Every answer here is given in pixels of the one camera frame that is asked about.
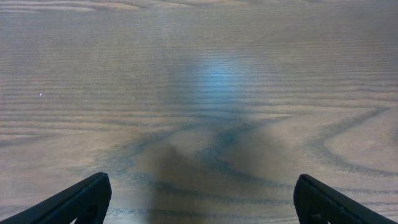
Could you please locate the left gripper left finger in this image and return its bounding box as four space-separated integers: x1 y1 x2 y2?
1 172 112 224

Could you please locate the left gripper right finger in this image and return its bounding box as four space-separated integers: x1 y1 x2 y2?
294 174 397 224

